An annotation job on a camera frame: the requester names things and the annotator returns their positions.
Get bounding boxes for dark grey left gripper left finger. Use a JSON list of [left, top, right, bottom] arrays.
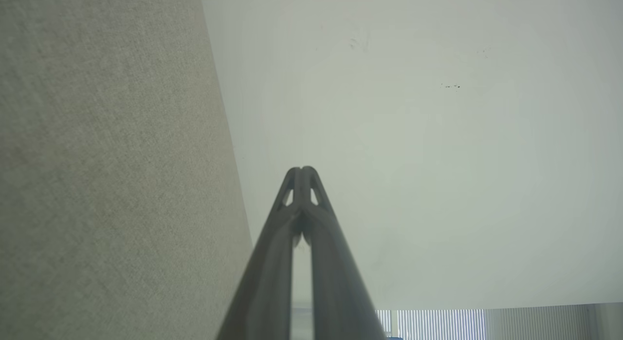
[[217, 167, 303, 340]]

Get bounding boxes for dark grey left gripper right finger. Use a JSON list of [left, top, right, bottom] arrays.
[[302, 166, 388, 340]]

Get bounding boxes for white vertical window blinds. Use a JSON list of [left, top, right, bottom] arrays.
[[375, 303, 600, 340]]

